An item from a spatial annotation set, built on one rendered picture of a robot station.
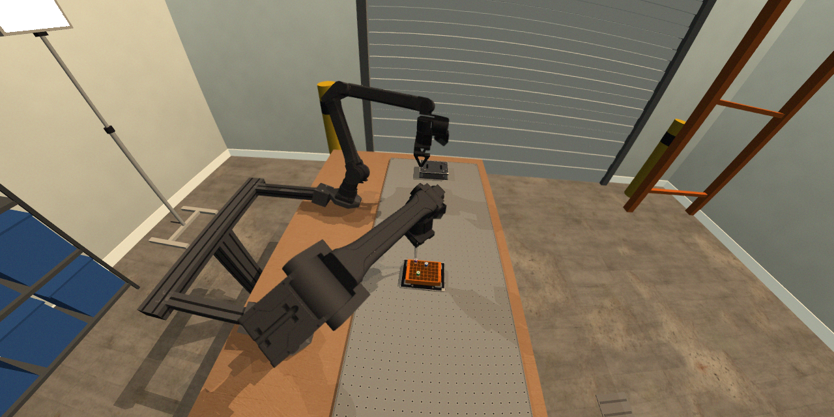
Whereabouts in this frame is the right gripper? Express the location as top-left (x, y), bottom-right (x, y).
top-left (405, 219), bottom-right (435, 248)

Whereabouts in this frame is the orange grid tube rack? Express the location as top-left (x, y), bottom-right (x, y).
top-left (405, 259), bottom-right (441, 286)

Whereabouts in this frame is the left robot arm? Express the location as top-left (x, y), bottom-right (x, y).
top-left (321, 81), bottom-right (449, 204)

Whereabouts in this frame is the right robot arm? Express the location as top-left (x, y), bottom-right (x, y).
top-left (238, 183), bottom-right (446, 368)

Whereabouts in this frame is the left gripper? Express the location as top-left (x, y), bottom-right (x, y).
top-left (414, 131), bottom-right (430, 167)

